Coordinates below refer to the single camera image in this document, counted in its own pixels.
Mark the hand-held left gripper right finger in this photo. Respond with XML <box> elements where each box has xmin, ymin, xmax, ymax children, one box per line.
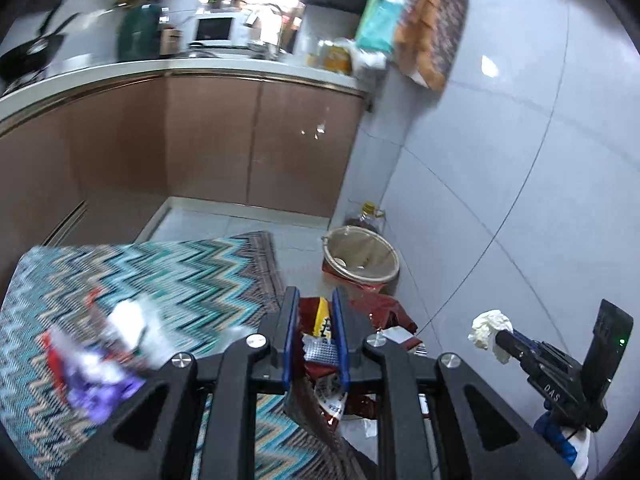
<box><xmin>332</xmin><ymin>286</ymin><xmax>577</xmax><ymax>480</ymax></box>

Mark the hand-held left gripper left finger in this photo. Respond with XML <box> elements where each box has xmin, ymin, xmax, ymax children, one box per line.
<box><xmin>57</xmin><ymin>286</ymin><xmax>302</xmax><ymax>480</ymax></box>

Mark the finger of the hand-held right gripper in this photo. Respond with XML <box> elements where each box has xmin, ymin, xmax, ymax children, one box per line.
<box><xmin>494</xmin><ymin>329</ymin><xmax>540</xmax><ymax>370</ymax></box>

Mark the white tissue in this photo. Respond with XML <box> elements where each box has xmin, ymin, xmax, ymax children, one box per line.
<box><xmin>468</xmin><ymin>310</ymin><xmax>514</xmax><ymax>365</ymax></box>

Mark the red yellow snack wrapper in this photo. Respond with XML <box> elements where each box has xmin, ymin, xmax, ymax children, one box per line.
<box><xmin>299</xmin><ymin>297</ymin><xmax>333</xmax><ymax>341</ymax></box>

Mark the clear plastic bag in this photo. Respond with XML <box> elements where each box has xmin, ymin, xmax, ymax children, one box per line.
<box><xmin>106</xmin><ymin>299</ymin><xmax>168</xmax><ymax>363</ymax></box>

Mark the purple wrapper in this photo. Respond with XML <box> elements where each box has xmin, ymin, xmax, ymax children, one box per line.
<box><xmin>64</xmin><ymin>347</ymin><xmax>147</xmax><ymax>423</ymax></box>

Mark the beige trash bin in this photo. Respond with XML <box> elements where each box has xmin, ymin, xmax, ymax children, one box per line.
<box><xmin>321</xmin><ymin>226</ymin><xmax>401</xmax><ymax>297</ymax></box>

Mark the person's right hand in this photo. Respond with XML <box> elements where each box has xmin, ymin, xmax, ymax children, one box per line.
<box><xmin>532</xmin><ymin>409</ymin><xmax>577</xmax><ymax>467</ymax></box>

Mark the silver blister pack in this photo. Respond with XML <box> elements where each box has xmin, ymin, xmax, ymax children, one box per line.
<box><xmin>302</xmin><ymin>336</ymin><xmax>339</xmax><ymax>366</ymax></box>

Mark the red white wrapper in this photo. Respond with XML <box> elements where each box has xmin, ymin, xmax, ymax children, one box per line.
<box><xmin>312</xmin><ymin>374</ymin><xmax>351</xmax><ymax>428</ymax></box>

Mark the white paper scrap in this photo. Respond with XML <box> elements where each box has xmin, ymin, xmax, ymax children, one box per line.
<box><xmin>379</xmin><ymin>326</ymin><xmax>417</xmax><ymax>347</ymax></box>

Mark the red bin liner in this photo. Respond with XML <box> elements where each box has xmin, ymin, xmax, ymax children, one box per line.
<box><xmin>322</xmin><ymin>259</ymin><xmax>398</xmax><ymax>295</ymax></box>

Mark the teal zigzag rug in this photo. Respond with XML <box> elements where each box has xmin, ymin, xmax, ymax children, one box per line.
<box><xmin>0</xmin><ymin>232</ymin><xmax>353</xmax><ymax>480</ymax></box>

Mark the oil bottle with yellow cap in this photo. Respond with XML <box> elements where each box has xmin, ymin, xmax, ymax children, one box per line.
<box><xmin>345</xmin><ymin>201</ymin><xmax>387</xmax><ymax>234</ymax></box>

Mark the brown kitchen cabinet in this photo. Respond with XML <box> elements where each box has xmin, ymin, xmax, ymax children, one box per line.
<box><xmin>0</xmin><ymin>57</ymin><xmax>372</xmax><ymax>261</ymax></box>

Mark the white plastic bag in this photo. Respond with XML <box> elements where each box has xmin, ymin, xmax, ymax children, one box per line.
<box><xmin>351</xmin><ymin>49</ymin><xmax>389</xmax><ymax>82</ymax></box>

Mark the orange jar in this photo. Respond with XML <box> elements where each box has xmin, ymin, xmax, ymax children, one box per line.
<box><xmin>324</xmin><ymin>44</ymin><xmax>352</xmax><ymax>74</ymax></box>

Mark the white microwave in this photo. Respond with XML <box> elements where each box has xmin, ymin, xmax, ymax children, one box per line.
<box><xmin>194</xmin><ymin>14</ymin><xmax>237</xmax><ymax>44</ymax></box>

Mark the teal plastic bag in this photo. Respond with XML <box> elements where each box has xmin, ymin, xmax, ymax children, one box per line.
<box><xmin>356</xmin><ymin>0</ymin><xmax>405</xmax><ymax>55</ymax></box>

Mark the small brown box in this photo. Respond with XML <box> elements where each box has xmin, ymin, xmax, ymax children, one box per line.
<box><xmin>160</xmin><ymin>26</ymin><xmax>184</xmax><ymax>57</ymax></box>

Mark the orange patterned cloth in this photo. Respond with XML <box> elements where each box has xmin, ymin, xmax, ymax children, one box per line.
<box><xmin>394</xmin><ymin>0</ymin><xmax>469</xmax><ymax>92</ymax></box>

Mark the dark green container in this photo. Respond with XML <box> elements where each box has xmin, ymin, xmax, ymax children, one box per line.
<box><xmin>117</xmin><ymin>4</ymin><xmax>162</xmax><ymax>62</ymax></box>

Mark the black frying pan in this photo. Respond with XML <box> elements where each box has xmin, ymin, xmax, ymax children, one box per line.
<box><xmin>0</xmin><ymin>10</ymin><xmax>68</xmax><ymax>83</ymax></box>

